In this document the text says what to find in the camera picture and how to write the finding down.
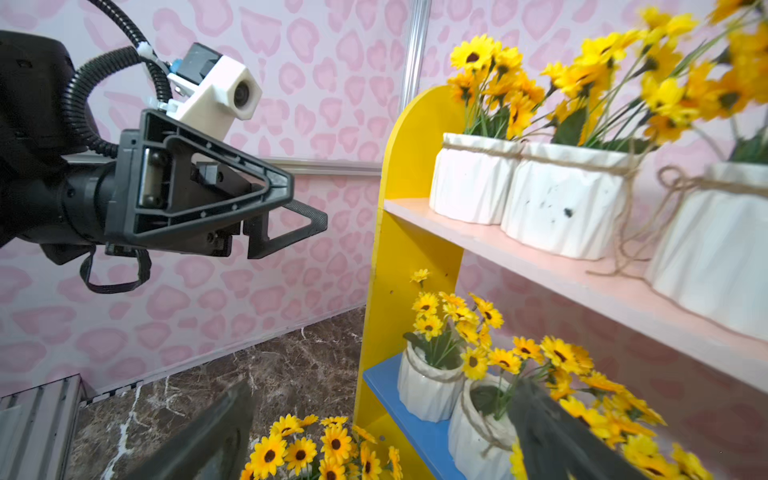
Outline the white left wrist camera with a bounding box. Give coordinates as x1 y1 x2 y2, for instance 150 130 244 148
157 42 263 141

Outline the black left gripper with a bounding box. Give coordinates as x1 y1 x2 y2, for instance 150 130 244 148
104 109 328 260

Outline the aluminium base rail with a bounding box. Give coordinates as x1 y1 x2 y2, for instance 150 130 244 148
1 375 84 479

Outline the shelf sunflower pot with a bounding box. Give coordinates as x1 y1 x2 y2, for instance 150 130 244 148
397 268 504 423
541 372 714 479
500 7 698 260
626 1 767 340
429 34 547 225
448 337 590 479
239 414 406 479

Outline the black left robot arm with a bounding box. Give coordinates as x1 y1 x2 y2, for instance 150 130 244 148
1 1 328 295

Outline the yellow shelf unit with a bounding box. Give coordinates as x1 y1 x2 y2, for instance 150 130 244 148
360 86 767 479

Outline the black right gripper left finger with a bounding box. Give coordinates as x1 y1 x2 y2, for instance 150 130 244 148
127 381 254 479

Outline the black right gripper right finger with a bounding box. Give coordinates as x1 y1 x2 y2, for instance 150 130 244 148
507 379 644 480

